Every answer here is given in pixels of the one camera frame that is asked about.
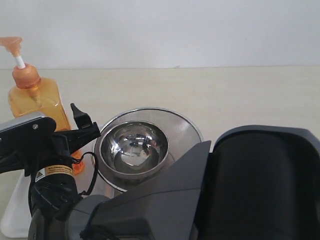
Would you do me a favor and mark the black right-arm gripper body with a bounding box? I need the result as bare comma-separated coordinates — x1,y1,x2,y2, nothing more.
0,112,100,175

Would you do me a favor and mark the orange pump soap bottle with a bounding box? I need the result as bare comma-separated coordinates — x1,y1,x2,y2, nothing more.
0,36,86,176

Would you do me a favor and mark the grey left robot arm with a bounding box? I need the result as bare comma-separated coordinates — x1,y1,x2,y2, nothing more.
63,125,320,240

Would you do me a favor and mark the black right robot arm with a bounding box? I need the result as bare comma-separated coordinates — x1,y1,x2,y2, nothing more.
0,103,101,240

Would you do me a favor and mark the small stainless steel bowl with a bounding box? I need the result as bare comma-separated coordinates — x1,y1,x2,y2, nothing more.
96,120,169,181

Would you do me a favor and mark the steel mesh strainer basket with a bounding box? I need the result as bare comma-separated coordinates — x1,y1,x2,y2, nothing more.
92,107,203,198

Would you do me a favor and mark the white rectangular plastic tray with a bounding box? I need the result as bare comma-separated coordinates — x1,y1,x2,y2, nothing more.
0,172,32,239

